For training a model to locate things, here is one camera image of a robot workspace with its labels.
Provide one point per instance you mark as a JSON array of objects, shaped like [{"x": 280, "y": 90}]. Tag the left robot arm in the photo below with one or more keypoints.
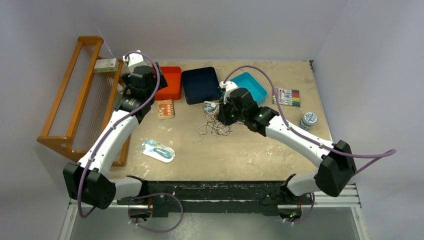
[{"x": 87, "y": 180}]

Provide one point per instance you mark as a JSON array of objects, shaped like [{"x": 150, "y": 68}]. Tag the aluminium frame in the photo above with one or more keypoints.
[{"x": 331, "y": 218}]

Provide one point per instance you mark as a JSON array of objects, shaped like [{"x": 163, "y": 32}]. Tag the light blue tray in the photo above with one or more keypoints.
[{"x": 246, "y": 80}]

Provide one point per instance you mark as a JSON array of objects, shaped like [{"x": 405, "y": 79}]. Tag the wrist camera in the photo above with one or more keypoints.
[
  {"x": 228, "y": 87},
  {"x": 132, "y": 61}
]

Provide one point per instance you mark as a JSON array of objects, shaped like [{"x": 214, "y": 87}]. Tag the blue white round tin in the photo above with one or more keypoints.
[{"x": 308, "y": 120}]

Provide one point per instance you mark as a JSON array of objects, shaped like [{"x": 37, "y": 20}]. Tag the scissors blister pack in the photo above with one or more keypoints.
[{"x": 158, "y": 151}]

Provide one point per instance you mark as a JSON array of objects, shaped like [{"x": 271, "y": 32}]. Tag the small white red box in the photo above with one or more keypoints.
[{"x": 106, "y": 65}]

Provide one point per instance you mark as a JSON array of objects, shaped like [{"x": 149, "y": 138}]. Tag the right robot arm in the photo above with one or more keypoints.
[{"x": 334, "y": 163}]

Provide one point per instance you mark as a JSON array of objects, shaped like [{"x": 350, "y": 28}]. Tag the orange notebook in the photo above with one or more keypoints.
[{"x": 165, "y": 109}]

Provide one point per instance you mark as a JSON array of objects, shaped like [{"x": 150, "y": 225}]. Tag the wooden rack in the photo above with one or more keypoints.
[{"x": 83, "y": 103}]

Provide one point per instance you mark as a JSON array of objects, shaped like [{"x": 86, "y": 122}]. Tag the orange tray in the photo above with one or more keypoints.
[{"x": 173, "y": 77}]

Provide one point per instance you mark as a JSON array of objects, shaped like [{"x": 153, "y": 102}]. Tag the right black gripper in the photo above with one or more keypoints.
[{"x": 223, "y": 116}]

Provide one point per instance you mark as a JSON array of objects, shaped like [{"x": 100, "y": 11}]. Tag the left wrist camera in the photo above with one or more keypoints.
[{"x": 132, "y": 61}]

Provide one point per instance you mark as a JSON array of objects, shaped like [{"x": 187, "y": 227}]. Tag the dark blue tray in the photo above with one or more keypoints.
[{"x": 200, "y": 85}]

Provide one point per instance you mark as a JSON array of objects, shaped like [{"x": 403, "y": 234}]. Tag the marker pen pack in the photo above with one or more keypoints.
[{"x": 287, "y": 97}]

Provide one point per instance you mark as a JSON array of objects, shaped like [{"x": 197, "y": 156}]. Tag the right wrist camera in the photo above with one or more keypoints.
[{"x": 228, "y": 87}]

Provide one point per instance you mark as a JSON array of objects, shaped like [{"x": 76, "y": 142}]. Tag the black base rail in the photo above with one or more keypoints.
[{"x": 283, "y": 198}]

